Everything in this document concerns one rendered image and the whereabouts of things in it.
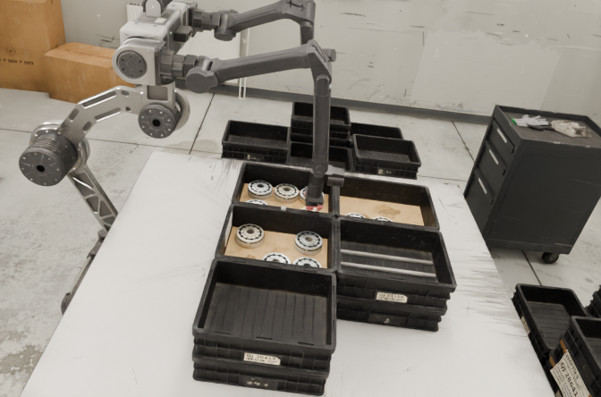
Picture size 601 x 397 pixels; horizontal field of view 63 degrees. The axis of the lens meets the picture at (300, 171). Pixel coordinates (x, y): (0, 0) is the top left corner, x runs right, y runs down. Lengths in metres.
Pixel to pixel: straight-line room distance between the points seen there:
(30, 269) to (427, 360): 2.15
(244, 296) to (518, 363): 0.95
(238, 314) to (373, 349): 0.47
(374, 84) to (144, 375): 3.82
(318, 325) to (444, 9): 3.67
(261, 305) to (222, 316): 0.13
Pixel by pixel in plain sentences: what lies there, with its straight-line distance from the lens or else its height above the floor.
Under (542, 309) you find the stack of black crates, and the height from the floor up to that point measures 0.27.
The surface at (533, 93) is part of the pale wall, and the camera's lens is 5.38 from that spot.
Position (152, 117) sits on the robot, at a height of 1.15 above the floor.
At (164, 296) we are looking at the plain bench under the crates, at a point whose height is 0.70.
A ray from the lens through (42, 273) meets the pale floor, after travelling 3.04.
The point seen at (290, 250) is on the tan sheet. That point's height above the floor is 0.83.
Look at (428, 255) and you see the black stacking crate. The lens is 1.96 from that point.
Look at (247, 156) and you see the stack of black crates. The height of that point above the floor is 0.51.
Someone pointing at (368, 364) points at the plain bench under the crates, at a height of 0.70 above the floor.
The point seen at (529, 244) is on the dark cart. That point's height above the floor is 0.18.
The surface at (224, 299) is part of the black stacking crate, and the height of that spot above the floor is 0.83.
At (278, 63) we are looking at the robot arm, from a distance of 1.52.
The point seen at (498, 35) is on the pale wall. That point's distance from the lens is 5.02.
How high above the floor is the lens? 2.04
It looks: 32 degrees down
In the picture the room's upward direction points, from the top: 8 degrees clockwise
